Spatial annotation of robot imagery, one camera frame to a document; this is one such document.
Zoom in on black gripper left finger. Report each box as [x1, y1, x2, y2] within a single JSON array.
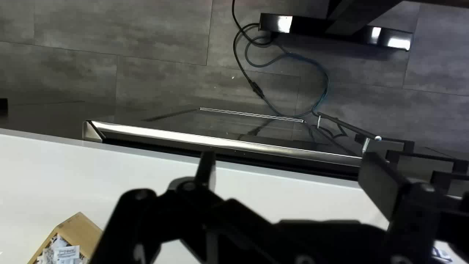
[[90, 150, 277, 264]]

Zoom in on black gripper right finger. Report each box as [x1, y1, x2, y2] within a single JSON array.
[[358, 151, 469, 264]]

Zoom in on brown cardboard box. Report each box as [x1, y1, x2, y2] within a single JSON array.
[[27, 210, 104, 264]]

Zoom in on white sachets in cardboard box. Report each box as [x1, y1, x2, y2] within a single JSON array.
[[38, 233, 82, 264]]

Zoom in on thin grey metal rod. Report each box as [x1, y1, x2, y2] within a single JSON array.
[[198, 106, 308, 122]]

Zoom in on glossy black furniture base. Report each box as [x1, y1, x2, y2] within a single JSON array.
[[258, 0, 415, 53]]

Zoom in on black metal stand frame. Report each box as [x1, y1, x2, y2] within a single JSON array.
[[312, 111, 469, 196]]

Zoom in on thin blue cable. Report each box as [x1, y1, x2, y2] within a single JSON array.
[[242, 28, 333, 119]]

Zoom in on thin black cable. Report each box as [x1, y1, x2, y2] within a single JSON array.
[[230, 0, 321, 120]]

